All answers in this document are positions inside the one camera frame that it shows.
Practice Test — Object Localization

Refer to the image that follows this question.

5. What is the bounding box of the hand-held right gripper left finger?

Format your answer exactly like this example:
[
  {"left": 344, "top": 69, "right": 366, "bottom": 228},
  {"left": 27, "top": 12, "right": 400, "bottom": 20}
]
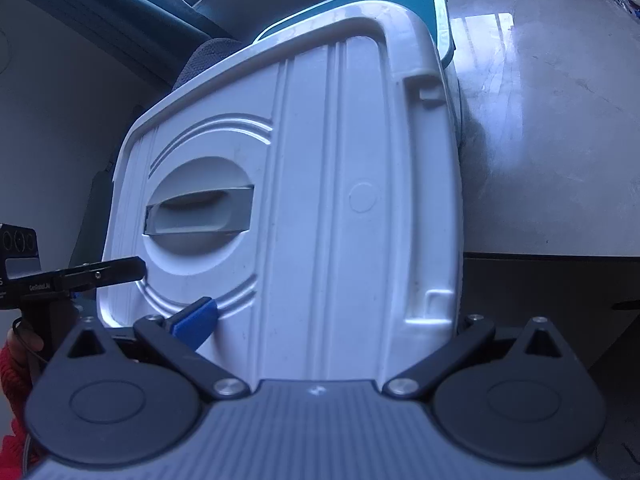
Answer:
[{"left": 64, "top": 296, "right": 252, "bottom": 403}]

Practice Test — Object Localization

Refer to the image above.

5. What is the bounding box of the person's left hand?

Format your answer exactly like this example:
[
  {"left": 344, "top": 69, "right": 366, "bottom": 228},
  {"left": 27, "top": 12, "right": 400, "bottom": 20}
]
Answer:
[{"left": 5, "top": 329, "right": 46, "bottom": 362}]

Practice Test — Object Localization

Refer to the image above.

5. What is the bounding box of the grey desktop desk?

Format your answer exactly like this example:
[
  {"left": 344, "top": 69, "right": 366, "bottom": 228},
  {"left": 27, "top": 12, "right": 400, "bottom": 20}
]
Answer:
[{"left": 436, "top": 0, "right": 640, "bottom": 376}]

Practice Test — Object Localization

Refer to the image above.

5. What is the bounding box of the blue-grey curtain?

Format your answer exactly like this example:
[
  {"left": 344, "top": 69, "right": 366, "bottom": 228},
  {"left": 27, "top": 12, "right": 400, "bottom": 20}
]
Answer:
[{"left": 14, "top": 0, "right": 237, "bottom": 92}]

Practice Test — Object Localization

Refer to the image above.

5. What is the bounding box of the white plastic bin lid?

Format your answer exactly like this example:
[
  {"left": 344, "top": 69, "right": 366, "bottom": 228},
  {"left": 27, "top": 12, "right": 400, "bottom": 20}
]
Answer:
[{"left": 97, "top": 2, "right": 469, "bottom": 397}]

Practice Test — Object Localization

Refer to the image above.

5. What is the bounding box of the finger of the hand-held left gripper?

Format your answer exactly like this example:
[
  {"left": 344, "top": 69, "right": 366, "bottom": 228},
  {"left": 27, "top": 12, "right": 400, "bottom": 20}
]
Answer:
[{"left": 56, "top": 256, "right": 147, "bottom": 292}]

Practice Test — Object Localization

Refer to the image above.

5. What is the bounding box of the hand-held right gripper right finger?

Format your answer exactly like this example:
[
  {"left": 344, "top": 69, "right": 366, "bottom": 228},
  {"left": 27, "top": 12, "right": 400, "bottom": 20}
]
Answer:
[{"left": 383, "top": 313, "right": 569, "bottom": 402}]

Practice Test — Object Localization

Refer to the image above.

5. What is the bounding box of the chair with grey knit cover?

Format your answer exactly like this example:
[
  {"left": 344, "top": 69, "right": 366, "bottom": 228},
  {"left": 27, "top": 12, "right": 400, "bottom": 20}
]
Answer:
[{"left": 174, "top": 37, "right": 262, "bottom": 92}]

